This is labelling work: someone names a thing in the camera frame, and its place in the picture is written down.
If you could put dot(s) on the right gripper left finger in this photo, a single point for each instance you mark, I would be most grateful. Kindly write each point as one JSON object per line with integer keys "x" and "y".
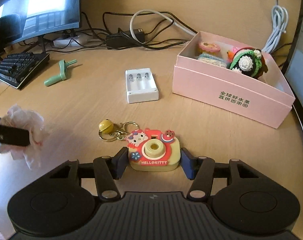
{"x": 106, "y": 171}

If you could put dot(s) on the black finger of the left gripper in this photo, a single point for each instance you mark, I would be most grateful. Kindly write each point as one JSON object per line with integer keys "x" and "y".
{"x": 14, "y": 136}

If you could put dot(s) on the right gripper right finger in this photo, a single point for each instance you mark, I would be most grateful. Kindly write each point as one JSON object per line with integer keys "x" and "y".
{"x": 201, "y": 171}

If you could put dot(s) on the white tissue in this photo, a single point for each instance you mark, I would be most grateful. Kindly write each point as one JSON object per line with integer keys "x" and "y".
{"x": 34, "y": 123}

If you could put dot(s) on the Hello Kitty toy camera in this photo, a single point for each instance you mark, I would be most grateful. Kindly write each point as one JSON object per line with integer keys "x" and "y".
{"x": 151, "y": 150}

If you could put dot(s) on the white battery charger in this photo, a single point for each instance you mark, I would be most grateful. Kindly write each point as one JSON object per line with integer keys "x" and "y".
{"x": 140, "y": 86}

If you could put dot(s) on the green plastic crank handle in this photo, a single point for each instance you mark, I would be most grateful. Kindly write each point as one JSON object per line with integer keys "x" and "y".
{"x": 63, "y": 66}

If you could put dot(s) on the black mechanical keyboard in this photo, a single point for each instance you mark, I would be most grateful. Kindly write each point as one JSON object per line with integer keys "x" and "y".
{"x": 18, "y": 69}

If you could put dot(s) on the pink cardboard box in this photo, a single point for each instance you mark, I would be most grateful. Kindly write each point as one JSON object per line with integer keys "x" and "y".
{"x": 267, "y": 100}

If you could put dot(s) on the white power strip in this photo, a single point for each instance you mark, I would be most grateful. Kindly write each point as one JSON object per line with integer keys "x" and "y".
{"x": 77, "y": 41}

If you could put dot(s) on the crochet green flower toy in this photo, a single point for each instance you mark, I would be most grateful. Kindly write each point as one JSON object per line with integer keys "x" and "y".
{"x": 248, "y": 61}

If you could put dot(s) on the pink round toy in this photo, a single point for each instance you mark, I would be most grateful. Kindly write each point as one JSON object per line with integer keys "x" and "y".
{"x": 209, "y": 48}

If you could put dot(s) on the black computer monitor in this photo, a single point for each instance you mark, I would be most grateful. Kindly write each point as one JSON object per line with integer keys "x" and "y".
{"x": 21, "y": 20}

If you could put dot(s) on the black power adapter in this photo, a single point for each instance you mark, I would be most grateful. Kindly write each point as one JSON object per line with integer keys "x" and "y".
{"x": 119, "y": 41}

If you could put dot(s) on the yellow bell keychain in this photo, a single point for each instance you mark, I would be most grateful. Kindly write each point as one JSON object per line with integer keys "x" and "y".
{"x": 109, "y": 131}

